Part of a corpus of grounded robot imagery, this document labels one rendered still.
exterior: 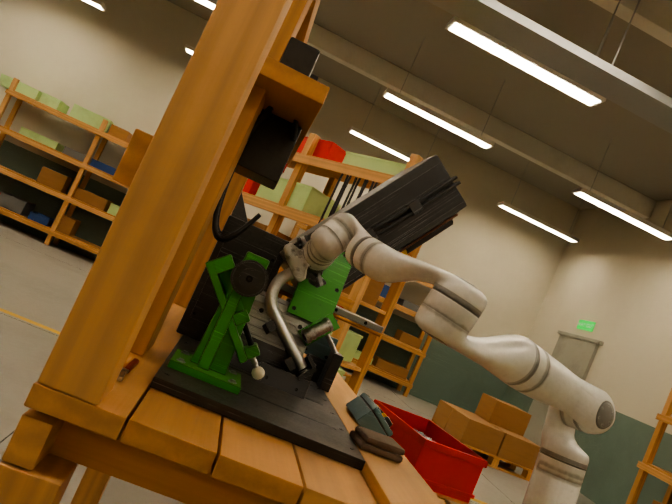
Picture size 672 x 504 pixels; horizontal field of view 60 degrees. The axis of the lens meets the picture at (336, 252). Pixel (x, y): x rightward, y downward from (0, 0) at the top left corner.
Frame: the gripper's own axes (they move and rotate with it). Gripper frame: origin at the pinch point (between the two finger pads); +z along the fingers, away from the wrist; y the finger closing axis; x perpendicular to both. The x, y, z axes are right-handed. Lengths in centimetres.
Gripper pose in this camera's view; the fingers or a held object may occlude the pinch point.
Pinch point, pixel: (305, 267)
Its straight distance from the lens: 148.8
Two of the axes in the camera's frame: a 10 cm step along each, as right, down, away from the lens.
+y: -3.8, -9.2, 1.3
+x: -8.9, 3.2, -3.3
